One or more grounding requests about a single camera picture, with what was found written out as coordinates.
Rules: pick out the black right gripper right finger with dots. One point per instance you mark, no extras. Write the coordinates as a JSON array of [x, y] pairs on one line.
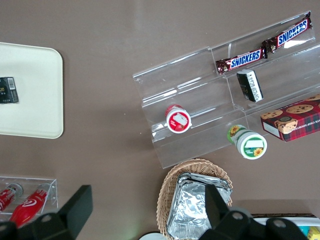
[[217, 217]]

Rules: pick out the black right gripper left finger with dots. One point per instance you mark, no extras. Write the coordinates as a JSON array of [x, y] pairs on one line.
[[75, 207]]

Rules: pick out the light tan wicker basket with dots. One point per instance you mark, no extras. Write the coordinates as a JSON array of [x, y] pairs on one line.
[[170, 180]]

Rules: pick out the white rectangular snack tray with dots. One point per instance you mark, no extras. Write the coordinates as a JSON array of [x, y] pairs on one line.
[[308, 221]]

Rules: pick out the beige plastic tray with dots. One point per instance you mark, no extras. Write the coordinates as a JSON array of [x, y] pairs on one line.
[[32, 117]]

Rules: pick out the clear acrylic bottle rack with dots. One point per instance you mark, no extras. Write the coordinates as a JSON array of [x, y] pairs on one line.
[[53, 190]]

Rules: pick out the stacked aluminium foil trays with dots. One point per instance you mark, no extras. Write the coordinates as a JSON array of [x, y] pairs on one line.
[[190, 207]]

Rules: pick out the red cola bottle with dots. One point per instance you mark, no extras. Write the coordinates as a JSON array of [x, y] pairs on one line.
[[8, 197], [27, 205]]

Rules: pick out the dark brown board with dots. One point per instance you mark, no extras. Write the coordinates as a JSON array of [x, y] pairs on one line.
[[287, 215]]

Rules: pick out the green lid sunflower cup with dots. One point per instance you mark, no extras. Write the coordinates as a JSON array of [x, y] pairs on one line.
[[251, 145]]

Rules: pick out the teal snack packet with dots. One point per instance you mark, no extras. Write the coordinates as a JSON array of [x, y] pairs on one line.
[[303, 229]]

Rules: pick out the yellow snack packet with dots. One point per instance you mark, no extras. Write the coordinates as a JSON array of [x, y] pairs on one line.
[[315, 233]]

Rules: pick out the red lid strawberry cup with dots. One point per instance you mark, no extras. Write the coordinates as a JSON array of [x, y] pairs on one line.
[[178, 121]]

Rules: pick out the red tartan cookie box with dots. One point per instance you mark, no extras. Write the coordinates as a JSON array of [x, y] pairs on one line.
[[297, 120]]

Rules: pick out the small black box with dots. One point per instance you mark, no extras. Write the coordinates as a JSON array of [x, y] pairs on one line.
[[8, 90]]

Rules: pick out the black box with white side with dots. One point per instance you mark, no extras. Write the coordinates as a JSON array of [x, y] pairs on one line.
[[250, 86]]

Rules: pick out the clear acrylic step shelf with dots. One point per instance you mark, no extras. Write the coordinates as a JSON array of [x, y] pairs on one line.
[[190, 75]]

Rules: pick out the Snickers chocolate bar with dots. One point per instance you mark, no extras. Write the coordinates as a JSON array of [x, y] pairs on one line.
[[243, 60], [291, 35]]

